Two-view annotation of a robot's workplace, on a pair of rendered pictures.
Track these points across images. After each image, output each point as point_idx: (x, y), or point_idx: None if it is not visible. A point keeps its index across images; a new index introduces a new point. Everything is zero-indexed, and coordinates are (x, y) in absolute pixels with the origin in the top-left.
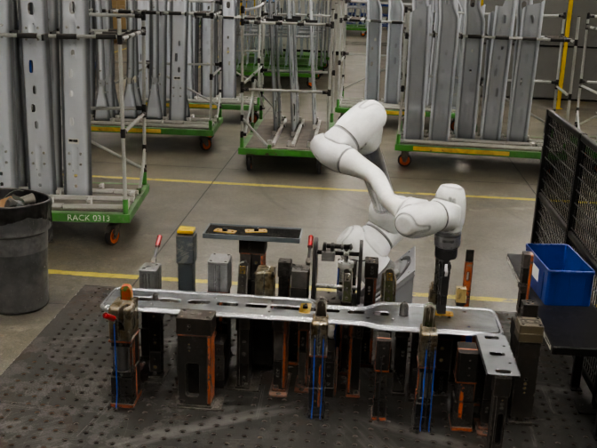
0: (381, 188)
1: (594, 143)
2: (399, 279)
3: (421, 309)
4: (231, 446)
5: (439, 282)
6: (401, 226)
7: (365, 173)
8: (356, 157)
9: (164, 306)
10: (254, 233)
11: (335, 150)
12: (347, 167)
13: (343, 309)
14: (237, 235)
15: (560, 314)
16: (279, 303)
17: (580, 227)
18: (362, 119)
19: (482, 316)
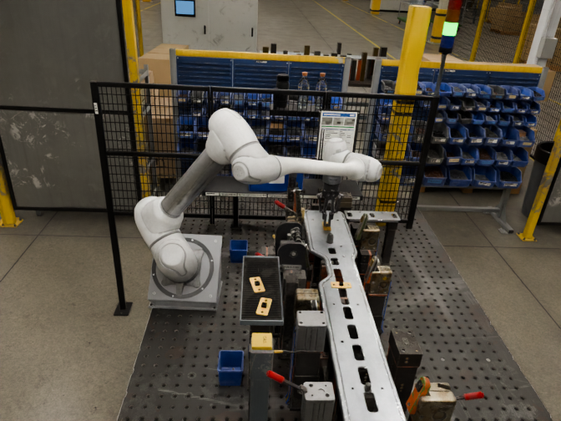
0: (333, 164)
1: (246, 88)
2: (214, 251)
3: (316, 234)
4: (441, 373)
5: (325, 208)
6: (379, 174)
7: (296, 166)
8: (284, 159)
9: (381, 377)
10: (265, 285)
11: (275, 163)
12: (285, 170)
13: (334, 266)
14: (275, 296)
15: (315, 188)
16: (336, 299)
17: None
18: (250, 128)
19: (316, 214)
